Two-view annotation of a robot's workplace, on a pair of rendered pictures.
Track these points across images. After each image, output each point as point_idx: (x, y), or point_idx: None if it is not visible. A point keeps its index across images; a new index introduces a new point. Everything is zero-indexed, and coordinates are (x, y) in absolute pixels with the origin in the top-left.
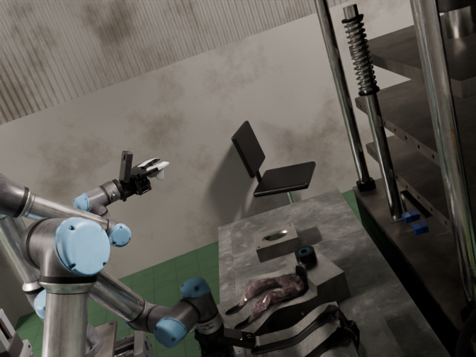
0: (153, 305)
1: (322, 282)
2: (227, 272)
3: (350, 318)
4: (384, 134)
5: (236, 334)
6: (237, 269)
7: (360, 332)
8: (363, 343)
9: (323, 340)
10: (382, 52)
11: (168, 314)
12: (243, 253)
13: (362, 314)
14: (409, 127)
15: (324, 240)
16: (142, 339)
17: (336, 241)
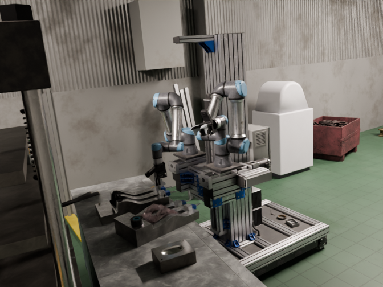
0: (170, 143)
1: (126, 213)
2: (210, 242)
3: (114, 212)
4: None
5: (150, 169)
6: (203, 245)
7: (111, 209)
8: (110, 206)
9: (123, 194)
10: (17, 148)
11: (161, 142)
12: (207, 257)
13: (109, 214)
14: (36, 184)
15: (133, 268)
16: (203, 176)
17: (123, 267)
